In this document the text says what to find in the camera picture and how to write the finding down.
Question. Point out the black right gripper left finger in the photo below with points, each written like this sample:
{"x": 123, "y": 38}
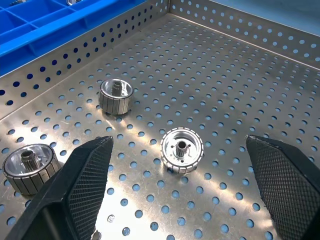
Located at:
{"x": 75, "y": 195}

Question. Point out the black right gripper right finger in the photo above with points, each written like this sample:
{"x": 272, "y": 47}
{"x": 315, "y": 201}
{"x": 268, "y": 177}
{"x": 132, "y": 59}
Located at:
{"x": 287, "y": 187}

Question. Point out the blue compartment tray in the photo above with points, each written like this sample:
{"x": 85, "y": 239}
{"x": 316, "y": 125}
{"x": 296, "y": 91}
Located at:
{"x": 50, "y": 32}

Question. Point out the perforated metal tray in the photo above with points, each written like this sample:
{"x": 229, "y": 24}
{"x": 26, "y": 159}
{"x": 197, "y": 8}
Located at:
{"x": 200, "y": 75}

